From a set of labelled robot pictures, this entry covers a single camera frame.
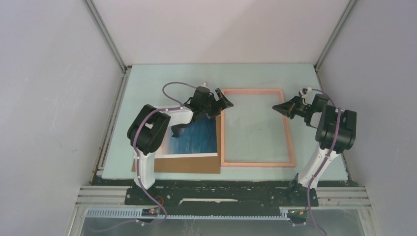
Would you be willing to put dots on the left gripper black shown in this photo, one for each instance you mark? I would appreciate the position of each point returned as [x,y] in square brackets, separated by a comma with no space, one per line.
[220,105]

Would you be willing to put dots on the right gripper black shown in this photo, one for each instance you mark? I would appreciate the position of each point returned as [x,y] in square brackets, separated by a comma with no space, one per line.
[288,108]

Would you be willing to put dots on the pink wooden picture frame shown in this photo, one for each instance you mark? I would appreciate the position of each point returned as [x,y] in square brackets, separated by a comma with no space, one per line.
[290,142]

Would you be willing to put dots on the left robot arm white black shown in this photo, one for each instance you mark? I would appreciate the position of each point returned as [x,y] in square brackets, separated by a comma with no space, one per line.
[147,132]

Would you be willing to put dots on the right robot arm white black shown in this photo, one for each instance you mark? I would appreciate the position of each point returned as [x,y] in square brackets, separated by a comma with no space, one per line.
[335,133]

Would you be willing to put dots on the landscape photo print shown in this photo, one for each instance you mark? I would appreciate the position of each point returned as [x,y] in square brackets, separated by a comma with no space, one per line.
[198,139]

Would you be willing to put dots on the brown backing board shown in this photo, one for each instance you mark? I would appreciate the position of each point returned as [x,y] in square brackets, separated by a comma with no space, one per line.
[195,165]

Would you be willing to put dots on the small circuit board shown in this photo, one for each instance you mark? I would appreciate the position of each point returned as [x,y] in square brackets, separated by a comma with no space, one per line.
[150,212]

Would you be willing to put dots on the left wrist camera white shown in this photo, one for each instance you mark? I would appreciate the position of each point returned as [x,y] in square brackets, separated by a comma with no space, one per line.
[205,85]

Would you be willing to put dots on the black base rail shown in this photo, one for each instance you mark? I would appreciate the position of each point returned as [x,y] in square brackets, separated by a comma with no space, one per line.
[222,198]

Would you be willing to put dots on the aluminium frame rails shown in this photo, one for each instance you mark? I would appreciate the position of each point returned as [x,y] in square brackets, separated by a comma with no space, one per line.
[339,198]

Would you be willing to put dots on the right corner metal post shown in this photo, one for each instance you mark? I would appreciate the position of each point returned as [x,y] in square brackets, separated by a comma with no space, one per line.
[335,33]

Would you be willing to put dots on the corner metal post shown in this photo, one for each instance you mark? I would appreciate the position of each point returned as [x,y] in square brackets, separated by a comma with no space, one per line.
[100,24]
[335,33]

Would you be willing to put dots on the left corner metal post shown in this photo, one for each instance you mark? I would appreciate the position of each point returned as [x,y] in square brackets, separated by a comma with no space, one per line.
[100,24]

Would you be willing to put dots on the white cable duct strip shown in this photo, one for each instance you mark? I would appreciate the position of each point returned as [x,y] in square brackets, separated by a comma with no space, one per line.
[136,213]

